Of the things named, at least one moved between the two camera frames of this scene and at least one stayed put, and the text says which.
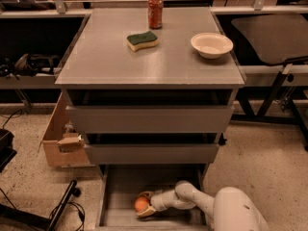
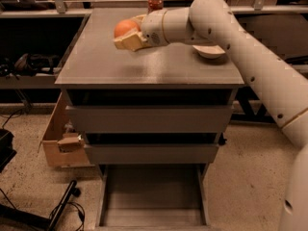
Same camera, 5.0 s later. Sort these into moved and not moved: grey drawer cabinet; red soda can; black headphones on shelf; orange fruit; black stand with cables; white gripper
Moved: white gripper; orange fruit
Not moved: black stand with cables; red soda can; black headphones on shelf; grey drawer cabinet
